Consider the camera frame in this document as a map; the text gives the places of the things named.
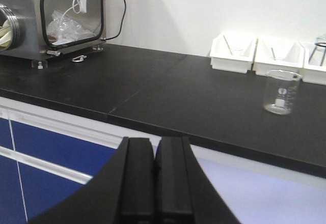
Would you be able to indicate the black tripod stand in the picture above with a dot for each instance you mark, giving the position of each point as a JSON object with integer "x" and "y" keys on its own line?
{"x": 317, "y": 57}

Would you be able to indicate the white right storage bin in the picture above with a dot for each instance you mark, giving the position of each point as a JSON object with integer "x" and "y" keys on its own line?
{"x": 313, "y": 70}

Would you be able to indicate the blue cabinet front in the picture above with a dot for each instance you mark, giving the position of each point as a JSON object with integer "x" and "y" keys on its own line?
{"x": 46, "y": 156}

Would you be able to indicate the stainless steel glove box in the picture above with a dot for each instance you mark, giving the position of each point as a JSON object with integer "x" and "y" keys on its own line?
{"x": 39, "y": 30}

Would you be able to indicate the white storage bin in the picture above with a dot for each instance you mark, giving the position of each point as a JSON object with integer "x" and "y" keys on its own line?
{"x": 276, "y": 53}
{"x": 220, "y": 55}
{"x": 313, "y": 70}

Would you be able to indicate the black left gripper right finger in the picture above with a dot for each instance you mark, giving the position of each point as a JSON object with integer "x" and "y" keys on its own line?
{"x": 184, "y": 193}

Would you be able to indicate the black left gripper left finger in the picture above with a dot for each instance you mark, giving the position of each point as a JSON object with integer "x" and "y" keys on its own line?
{"x": 121, "y": 192}

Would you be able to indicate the round bottom glass flask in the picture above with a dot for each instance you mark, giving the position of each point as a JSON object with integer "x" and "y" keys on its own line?
{"x": 320, "y": 41}

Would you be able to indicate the white left storage bin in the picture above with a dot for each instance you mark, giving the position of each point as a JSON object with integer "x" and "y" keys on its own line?
{"x": 220, "y": 55}

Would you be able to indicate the green stirring rod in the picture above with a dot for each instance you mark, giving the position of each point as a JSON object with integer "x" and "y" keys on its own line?
{"x": 273, "y": 54}

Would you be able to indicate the metal ring clip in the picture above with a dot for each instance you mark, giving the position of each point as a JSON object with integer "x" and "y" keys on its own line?
{"x": 79, "y": 59}

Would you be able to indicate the white middle storage bin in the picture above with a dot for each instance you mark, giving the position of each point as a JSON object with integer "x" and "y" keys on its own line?
{"x": 276, "y": 53}

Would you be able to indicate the small beaker in left bin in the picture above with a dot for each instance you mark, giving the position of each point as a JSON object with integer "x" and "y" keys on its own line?
{"x": 237, "y": 51}

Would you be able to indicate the clear glass beaker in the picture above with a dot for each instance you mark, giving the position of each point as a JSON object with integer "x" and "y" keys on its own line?
{"x": 280, "y": 91}

